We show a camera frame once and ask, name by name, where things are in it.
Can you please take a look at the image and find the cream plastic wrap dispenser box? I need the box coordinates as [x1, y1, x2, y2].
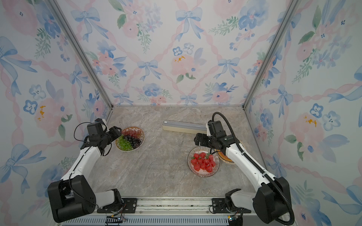
[162, 120, 207, 134]

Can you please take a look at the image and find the plate of grapes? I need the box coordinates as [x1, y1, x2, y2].
[115, 127, 145, 152]

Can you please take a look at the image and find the yellow plate with food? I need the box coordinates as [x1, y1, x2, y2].
[216, 149, 235, 165]

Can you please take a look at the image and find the plate of red strawberries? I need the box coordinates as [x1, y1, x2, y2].
[187, 146, 221, 178]

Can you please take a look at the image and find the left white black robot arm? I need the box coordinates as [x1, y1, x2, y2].
[47, 118, 125, 223]

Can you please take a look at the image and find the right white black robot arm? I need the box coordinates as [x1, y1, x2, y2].
[190, 112, 295, 226]

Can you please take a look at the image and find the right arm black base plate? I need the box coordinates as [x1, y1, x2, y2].
[209, 198, 252, 214]

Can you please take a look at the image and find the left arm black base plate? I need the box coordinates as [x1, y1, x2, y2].
[97, 198, 138, 214]

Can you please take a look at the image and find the aluminium front rail frame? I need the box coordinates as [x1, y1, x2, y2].
[52, 196, 298, 226]

